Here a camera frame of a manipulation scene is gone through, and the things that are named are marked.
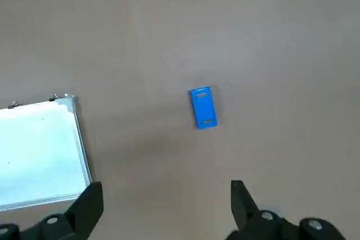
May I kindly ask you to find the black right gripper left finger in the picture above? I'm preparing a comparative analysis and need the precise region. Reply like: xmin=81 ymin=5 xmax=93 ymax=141
xmin=0 ymin=182 xmax=105 ymax=240

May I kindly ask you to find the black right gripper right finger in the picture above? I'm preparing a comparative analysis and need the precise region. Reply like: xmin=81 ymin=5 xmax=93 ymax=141
xmin=224 ymin=179 xmax=348 ymax=240

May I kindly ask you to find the blue plastic eraser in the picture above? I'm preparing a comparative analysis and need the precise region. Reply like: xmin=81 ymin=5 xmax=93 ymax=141
xmin=188 ymin=85 xmax=219 ymax=130

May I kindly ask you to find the silver framed whiteboard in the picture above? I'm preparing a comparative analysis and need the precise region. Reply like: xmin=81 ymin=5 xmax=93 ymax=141
xmin=0 ymin=93 xmax=93 ymax=212

